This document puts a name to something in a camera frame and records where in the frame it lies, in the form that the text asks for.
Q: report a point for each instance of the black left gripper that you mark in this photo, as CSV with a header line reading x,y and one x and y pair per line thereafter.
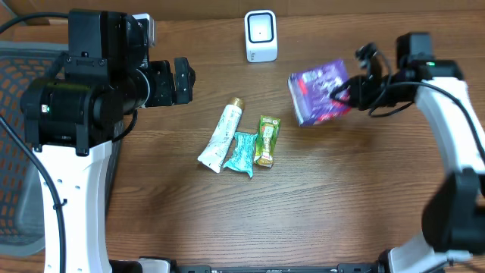
x,y
167,93

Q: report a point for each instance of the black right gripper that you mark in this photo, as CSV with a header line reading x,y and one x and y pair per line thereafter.
x,y
358,87

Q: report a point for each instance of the purple pad package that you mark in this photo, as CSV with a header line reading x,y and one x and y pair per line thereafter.
x,y
311,89

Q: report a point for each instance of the green juice pouch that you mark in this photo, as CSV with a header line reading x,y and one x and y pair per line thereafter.
x,y
268,131

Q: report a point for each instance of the white tube gold cap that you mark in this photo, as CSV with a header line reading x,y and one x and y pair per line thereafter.
x,y
215,152

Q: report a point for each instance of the teal snack wrapper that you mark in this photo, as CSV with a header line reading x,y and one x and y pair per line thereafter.
x,y
243,154

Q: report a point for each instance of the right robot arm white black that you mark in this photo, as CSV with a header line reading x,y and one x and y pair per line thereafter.
x,y
452,223

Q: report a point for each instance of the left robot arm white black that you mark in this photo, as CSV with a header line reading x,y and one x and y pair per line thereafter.
x,y
71,122

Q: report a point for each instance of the white barcode scanner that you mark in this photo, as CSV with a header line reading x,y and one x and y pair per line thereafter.
x,y
261,36

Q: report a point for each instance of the black mesh basket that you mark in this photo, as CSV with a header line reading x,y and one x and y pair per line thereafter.
x,y
22,222

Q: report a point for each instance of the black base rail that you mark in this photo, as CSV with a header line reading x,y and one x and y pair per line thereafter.
x,y
340,268

